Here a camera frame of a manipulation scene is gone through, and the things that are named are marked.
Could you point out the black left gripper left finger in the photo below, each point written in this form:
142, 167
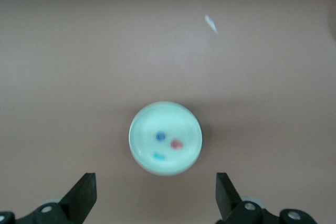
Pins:
76, 203

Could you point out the teal letter j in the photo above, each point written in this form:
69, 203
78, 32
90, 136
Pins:
158, 155

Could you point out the green plate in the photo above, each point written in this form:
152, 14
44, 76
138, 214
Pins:
165, 119

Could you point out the blue letter o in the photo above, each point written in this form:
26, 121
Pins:
160, 136

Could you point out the pink letter g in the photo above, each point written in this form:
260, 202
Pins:
176, 144

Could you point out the white tape scrap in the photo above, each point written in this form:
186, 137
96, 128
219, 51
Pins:
211, 24

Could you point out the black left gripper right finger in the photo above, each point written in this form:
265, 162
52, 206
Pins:
231, 203

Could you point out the brown table cover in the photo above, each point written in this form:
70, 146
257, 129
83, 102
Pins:
78, 77

